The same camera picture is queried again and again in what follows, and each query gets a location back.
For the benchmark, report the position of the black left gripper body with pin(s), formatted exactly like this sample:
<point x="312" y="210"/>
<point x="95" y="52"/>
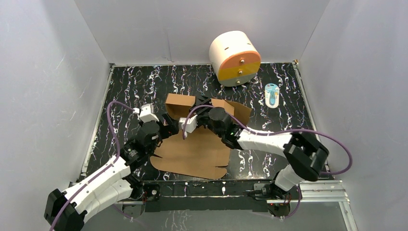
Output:
<point x="170" y="126"/>

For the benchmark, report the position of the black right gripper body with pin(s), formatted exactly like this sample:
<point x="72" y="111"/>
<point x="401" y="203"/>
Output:
<point x="203" y="119"/>

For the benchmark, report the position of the brown cardboard box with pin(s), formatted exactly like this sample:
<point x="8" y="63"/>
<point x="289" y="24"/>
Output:
<point x="202" y="154"/>

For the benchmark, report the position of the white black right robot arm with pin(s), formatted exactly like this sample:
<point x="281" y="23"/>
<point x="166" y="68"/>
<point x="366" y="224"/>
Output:
<point x="305" y="154"/>

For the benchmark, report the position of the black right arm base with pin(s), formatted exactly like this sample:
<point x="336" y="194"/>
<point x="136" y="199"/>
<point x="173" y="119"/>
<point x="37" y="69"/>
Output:
<point x="272" y="191"/>

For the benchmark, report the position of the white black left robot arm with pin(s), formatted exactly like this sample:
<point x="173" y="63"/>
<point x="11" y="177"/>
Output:
<point x="70" y="209"/>

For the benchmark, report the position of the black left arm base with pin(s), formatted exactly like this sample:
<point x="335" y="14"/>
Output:
<point x="134" y="188"/>

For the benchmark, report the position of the white orange yellow cylinder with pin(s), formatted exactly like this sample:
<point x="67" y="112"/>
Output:
<point x="234" y="58"/>

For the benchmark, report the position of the blue white packaged item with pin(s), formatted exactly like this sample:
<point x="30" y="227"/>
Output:
<point x="272" y="93"/>

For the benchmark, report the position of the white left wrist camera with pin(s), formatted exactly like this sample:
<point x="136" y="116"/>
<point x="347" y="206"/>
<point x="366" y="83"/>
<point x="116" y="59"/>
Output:
<point x="146" y="113"/>

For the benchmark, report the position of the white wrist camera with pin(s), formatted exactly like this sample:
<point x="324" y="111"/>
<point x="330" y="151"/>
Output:
<point x="146" y="113"/>
<point x="189" y="127"/>

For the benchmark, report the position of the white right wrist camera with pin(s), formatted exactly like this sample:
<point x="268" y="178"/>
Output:
<point x="189" y="127"/>

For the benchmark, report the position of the aluminium frame rail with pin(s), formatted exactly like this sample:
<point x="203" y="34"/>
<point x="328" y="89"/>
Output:
<point x="228" y="195"/>

